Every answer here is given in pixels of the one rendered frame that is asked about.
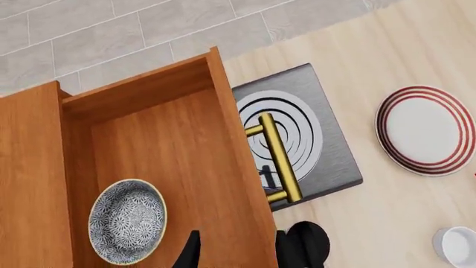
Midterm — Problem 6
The white mug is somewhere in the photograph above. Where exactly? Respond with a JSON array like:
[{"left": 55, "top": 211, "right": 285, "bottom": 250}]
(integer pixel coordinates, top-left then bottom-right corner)
[{"left": 431, "top": 226, "right": 476, "bottom": 268}]

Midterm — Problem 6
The brass drawer handle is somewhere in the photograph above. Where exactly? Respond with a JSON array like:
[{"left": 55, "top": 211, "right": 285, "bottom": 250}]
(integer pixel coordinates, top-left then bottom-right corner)
[{"left": 243, "top": 112, "right": 303, "bottom": 203}]

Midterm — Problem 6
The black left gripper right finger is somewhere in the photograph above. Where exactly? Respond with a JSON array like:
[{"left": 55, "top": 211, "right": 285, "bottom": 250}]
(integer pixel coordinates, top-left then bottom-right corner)
[{"left": 275, "top": 229, "right": 295, "bottom": 268}]

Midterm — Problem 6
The flat black stove plate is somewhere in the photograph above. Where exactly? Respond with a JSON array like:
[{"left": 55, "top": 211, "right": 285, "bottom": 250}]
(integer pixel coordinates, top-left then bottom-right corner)
[{"left": 230, "top": 63, "right": 364, "bottom": 213}]

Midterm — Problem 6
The wooden cabinet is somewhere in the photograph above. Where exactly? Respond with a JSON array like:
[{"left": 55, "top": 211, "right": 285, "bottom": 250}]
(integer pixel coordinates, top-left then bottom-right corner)
[{"left": 0, "top": 80, "right": 74, "bottom": 268}]

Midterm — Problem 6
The white plate with red rings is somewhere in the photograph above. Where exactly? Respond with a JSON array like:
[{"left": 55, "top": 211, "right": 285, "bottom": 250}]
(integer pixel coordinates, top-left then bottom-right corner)
[{"left": 374, "top": 85, "right": 476, "bottom": 178}]

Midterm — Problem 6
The round black stove knob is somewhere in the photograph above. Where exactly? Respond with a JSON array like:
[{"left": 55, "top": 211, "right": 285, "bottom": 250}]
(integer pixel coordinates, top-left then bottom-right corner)
[{"left": 286, "top": 221, "right": 331, "bottom": 268}]

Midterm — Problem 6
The black-and-white patterned bowl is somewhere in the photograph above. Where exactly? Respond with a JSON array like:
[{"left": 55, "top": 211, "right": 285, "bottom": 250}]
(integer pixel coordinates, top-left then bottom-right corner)
[{"left": 87, "top": 179, "right": 169, "bottom": 266}]

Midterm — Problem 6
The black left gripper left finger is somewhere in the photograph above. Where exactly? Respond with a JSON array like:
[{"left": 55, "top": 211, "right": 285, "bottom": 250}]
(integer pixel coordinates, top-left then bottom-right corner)
[{"left": 176, "top": 229, "right": 202, "bottom": 268}]

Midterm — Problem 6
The wooden cabinet drawer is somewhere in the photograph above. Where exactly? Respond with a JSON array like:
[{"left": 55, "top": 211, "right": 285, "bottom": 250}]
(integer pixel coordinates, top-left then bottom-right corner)
[{"left": 57, "top": 45, "right": 280, "bottom": 268}]

